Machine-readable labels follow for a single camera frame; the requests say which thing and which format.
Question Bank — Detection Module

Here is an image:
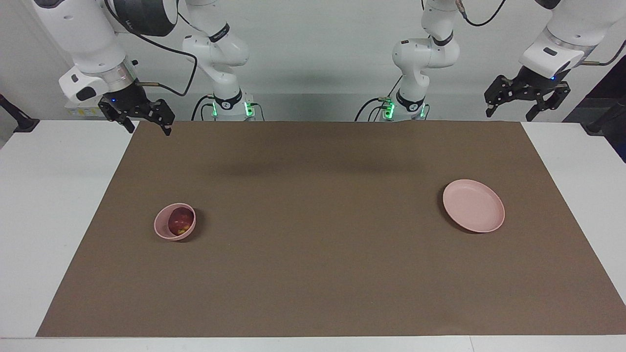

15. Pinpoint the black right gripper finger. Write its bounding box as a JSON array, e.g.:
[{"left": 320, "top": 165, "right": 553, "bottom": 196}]
[
  {"left": 98, "top": 102, "right": 134, "bottom": 133},
  {"left": 150, "top": 98, "right": 175, "bottom": 136}
]

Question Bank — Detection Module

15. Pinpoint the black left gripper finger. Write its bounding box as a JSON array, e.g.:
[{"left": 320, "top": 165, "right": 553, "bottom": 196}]
[
  {"left": 484, "top": 75, "right": 516, "bottom": 118},
  {"left": 526, "top": 83, "right": 571, "bottom": 122}
]

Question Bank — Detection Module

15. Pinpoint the dark red apple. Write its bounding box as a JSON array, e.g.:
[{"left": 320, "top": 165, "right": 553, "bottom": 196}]
[{"left": 168, "top": 207, "right": 194, "bottom": 235}]

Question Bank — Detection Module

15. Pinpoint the pink bowl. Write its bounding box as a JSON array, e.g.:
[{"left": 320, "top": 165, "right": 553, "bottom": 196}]
[{"left": 154, "top": 203, "right": 197, "bottom": 242}]

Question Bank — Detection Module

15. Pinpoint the pink plate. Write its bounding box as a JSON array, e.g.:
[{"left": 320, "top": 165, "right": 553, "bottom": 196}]
[{"left": 443, "top": 179, "right": 506, "bottom": 234}]

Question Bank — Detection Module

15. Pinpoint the white box yellow label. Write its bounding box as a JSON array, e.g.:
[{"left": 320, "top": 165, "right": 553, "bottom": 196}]
[{"left": 65, "top": 100, "right": 104, "bottom": 118}]

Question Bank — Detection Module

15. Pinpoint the black clamp stand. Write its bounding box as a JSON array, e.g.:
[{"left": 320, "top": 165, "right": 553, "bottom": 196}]
[
  {"left": 582, "top": 95, "right": 626, "bottom": 135},
  {"left": 0, "top": 94, "right": 40, "bottom": 133}
]

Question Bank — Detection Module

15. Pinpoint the dark side panel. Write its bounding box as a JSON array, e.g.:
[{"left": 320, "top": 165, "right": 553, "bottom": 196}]
[{"left": 562, "top": 54, "right": 626, "bottom": 163}]

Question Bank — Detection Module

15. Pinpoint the brown table mat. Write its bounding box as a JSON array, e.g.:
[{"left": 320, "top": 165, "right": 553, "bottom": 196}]
[{"left": 36, "top": 120, "right": 626, "bottom": 338}]

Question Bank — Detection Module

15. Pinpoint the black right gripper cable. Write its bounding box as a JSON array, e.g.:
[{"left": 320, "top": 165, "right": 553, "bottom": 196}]
[{"left": 103, "top": 0, "right": 199, "bottom": 97}]

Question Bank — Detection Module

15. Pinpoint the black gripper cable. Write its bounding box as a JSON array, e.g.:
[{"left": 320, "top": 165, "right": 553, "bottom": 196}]
[
  {"left": 457, "top": 0, "right": 626, "bottom": 66},
  {"left": 103, "top": 0, "right": 199, "bottom": 97}
]

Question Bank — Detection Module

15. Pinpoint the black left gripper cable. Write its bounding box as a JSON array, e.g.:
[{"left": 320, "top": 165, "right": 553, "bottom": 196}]
[{"left": 457, "top": 0, "right": 626, "bottom": 66}]

